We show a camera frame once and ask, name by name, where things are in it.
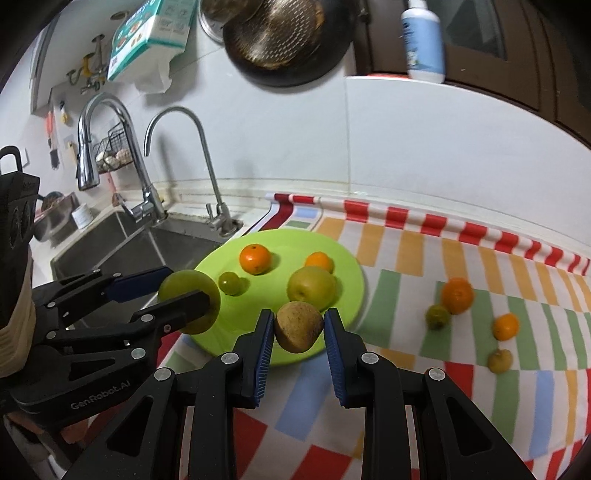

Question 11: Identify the steel kitchen sink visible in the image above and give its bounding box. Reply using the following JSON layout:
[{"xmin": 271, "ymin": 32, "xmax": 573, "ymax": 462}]
[{"xmin": 32, "ymin": 210, "xmax": 227, "ymax": 324}]

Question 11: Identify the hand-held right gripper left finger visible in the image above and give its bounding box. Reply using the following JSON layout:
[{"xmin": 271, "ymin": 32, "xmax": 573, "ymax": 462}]
[{"xmin": 60, "ymin": 308, "xmax": 276, "ymax": 480}]

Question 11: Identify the slim gooseneck faucet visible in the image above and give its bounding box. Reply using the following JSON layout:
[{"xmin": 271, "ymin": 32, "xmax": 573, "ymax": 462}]
[{"xmin": 144, "ymin": 106, "xmax": 243, "ymax": 238}]

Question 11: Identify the small white cup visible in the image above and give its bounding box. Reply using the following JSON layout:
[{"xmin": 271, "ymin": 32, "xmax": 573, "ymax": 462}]
[{"xmin": 71, "ymin": 205, "xmax": 96, "ymax": 230}]

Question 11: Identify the metal water valve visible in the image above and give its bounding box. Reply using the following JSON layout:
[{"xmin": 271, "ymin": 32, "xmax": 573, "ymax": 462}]
[{"xmin": 82, "ymin": 34, "xmax": 110, "ymax": 95}]

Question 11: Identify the green apple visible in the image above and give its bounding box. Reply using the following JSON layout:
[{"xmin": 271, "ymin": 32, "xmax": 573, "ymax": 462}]
[{"xmin": 158, "ymin": 270, "xmax": 221, "ymax": 335}]

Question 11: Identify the colourful striped tablecloth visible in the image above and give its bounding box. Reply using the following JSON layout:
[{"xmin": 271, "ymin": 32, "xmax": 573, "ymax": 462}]
[{"xmin": 88, "ymin": 193, "xmax": 591, "ymax": 480}]

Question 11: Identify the green plate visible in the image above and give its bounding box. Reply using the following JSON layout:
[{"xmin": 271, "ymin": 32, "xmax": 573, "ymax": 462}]
[{"xmin": 185, "ymin": 229, "xmax": 366, "ymax": 367}]

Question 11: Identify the chrome pull-down faucet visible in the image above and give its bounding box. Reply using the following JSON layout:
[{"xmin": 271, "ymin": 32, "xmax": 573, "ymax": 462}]
[{"xmin": 76, "ymin": 92, "xmax": 169, "ymax": 224}]

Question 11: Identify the person's left forearm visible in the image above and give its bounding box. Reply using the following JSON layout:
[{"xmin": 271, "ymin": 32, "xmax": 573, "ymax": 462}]
[{"xmin": 0, "ymin": 251, "xmax": 38, "ymax": 381}]

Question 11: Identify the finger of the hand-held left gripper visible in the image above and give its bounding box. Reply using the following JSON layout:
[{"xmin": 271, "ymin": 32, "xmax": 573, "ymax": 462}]
[
  {"xmin": 44, "ymin": 290, "xmax": 212, "ymax": 365},
  {"xmin": 32, "ymin": 265, "xmax": 175, "ymax": 324}
]

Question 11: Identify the brown kiwi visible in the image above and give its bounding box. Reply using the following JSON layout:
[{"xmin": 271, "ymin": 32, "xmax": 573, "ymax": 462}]
[
  {"xmin": 274, "ymin": 301, "xmax": 324, "ymax": 354},
  {"xmin": 488, "ymin": 349, "xmax": 514, "ymax": 374}
]

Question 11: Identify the perforated metal strainer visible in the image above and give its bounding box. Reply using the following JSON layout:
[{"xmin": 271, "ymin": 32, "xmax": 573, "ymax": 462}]
[{"xmin": 240, "ymin": 0, "xmax": 326, "ymax": 63}]

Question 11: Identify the orange tangerine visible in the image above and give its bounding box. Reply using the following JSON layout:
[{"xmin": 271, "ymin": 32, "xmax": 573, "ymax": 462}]
[
  {"xmin": 239, "ymin": 244, "xmax": 271, "ymax": 276},
  {"xmin": 441, "ymin": 277, "xmax": 475, "ymax": 315},
  {"xmin": 492, "ymin": 313, "xmax": 520, "ymax": 341},
  {"xmin": 305, "ymin": 251, "xmax": 334, "ymax": 274}
]

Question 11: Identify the yellow-green apple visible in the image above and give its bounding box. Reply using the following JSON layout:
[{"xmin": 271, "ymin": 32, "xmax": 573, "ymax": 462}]
[{"xmin": 287, "ymin": 266, "xmax": 338, "ymax": 311}]

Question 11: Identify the round metal steamer plate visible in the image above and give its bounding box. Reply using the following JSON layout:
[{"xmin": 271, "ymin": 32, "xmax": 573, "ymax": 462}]
[{"xmin": 198, "ymin": 0, "xmax": 241, "ymax": 44}]

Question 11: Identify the dark brown window frame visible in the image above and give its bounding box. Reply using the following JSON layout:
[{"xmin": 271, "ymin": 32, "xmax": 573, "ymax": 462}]
[{"xmin": 355, "ymin": 0, "xmax": 591, "ymax": 148}]

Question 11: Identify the white pump soap bottle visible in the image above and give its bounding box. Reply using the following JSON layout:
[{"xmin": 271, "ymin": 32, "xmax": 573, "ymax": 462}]
[{"xmin": 400, "ymin": 0, "xmax": 447, "ymax": 84}]

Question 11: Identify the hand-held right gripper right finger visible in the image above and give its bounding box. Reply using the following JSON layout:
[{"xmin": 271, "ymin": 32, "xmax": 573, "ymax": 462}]
[{"xmin": 323, "ymin": 308, "xmax": 539, "ymax": 480}]

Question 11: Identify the yellow handled water valve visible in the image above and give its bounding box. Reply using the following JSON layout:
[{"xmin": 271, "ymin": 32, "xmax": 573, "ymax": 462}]
[{"xmin": 65, "ymin": 55, "xmax": 93, "ymax": 86}]

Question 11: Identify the black frying pan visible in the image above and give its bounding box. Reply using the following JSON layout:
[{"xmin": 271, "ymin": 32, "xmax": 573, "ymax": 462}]
[{"xmin": 223, "ymin": 0, "xmax": 356, "ymax": 88}]

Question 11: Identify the green tissue pack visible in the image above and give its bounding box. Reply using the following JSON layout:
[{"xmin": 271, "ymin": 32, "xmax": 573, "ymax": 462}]
[{"xmin": 107, "ymin": 0, "xmax": 199, "ymax": 93}]

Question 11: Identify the wire sink caddy basket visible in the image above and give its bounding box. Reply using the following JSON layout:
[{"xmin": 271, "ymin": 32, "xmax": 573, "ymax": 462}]
[{"xmin": 92, "ymin": 126, "xmax": 139, "ymax": 175}]

